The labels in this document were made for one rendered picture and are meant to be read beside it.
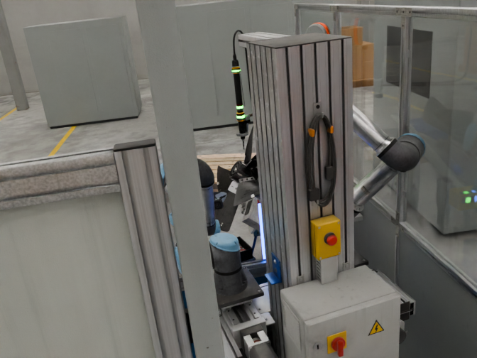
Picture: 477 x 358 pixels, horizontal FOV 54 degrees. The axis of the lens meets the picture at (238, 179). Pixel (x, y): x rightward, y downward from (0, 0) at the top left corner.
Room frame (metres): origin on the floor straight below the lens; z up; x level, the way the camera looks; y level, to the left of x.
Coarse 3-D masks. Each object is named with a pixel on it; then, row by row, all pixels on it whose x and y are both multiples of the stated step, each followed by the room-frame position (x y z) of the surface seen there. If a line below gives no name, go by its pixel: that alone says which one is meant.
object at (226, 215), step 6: (228, 192) 2.54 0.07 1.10; (228, 198) 2.52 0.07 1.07; (228, 204) 2.50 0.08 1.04; (216, 210) 2.51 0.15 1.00; (222, 210) 2.49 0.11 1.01; (228, 210) 2.48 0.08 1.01; (234, 210) 2.46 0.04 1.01; (216, 216) 2.48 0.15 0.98; (222, 216) 2.47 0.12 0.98; (228, 216) 2.45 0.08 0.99; (228, 222) 2.42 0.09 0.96; (222, 228) 2.41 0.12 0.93; (228, 228) 2.40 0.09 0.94
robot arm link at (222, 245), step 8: (216, 240) 1.67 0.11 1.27; (224, 240) 1.67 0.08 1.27; (232, 240) 1.67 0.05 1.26; (216, 248) 1.64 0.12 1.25; (224, 248) 1.63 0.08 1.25; (232, 248) 1.64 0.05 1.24; (216, 256) 1.63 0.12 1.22; (224, 256) 1.63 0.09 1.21; (232, 256) 1.64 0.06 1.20; (240, 256) 1.68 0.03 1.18; (216, 264) 1.62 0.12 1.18; (224, 264) 1.63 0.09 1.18; (232, 264) 1.64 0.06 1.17; (240, 264) 1.67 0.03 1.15; (224, 272) 1.63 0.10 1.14
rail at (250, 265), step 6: (246, 264) 2.12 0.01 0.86; (252, 264) 2.11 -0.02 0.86; (258, 264) 2.11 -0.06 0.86; (264, 264) 2.12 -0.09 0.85; (252, 270) 2.11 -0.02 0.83; (258, 270) 2.11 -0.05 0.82; (264, 270) 2.12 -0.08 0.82; (180, 276) 2.07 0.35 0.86; (258, 276) 2.11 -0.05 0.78; (180, 282) 2.06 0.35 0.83
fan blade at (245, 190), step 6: (252, 180) 2.46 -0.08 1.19; (240, 186) 2.41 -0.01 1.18; (246, 186) 2.38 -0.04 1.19; (252, 186) 2.37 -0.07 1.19; (258, 186) 2.35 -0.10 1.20; (240, 192) 2.34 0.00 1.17; (246, 192) 2.31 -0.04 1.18; (252, 192) 2.29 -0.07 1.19; (258, 192) 2.26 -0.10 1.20; (234, 198) 2.31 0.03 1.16; (240, 198) 2.28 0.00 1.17; (246, 198) 2.25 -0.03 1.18; (234, 204) 2.26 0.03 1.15
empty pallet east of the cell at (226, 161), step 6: (198, 156) 6.11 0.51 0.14; (204, 156) 6.08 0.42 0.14; (210, 156) 6.06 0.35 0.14; (216, 156) 6.03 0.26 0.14; (222, 156) 6.00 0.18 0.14; (228, 156) 5.97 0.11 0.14; (234, 156) 5.95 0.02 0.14; (240, 156) 5.92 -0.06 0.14; (252, 156) 5.88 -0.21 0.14; (210, 162) 5.83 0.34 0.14; (216, 162) 5.80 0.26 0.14; (222, 162) 5.77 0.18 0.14; (228, 162) 5.75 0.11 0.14; (234, 162) 5.72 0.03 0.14; (216, 168) 5.56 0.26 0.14; (228, 168) 5.51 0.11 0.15; (216, 174) 5.36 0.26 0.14; (216, 180) 5.15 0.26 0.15
